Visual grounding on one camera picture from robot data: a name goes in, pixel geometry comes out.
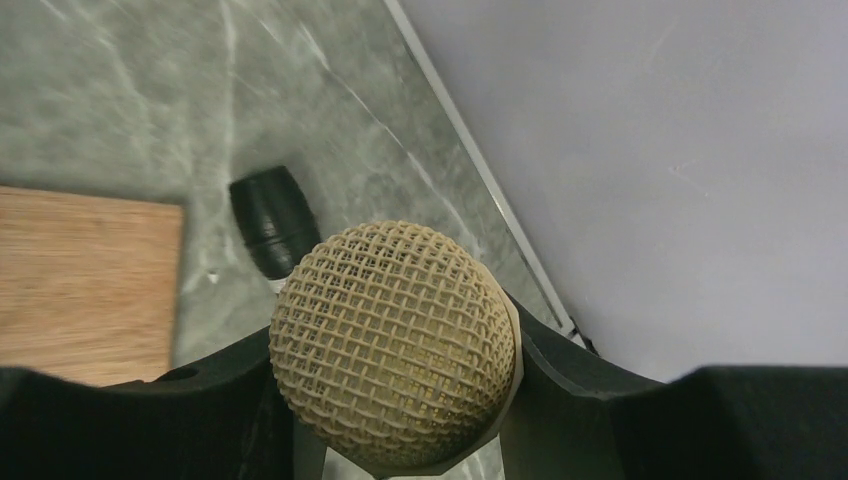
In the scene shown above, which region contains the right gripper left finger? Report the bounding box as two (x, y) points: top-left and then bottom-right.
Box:
(1, 330), (294, 479)

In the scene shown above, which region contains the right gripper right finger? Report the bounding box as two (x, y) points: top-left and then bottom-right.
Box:
(500, 310), (847, 479)

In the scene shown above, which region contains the yellow microphone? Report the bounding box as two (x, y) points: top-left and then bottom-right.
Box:
(269, 221), (524, 479)

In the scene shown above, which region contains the black microphone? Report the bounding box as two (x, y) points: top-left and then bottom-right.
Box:
(228, 165), (321, 293)

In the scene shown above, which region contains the wooden board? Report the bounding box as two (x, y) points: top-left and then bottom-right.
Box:
(1, 187), (184, 386)

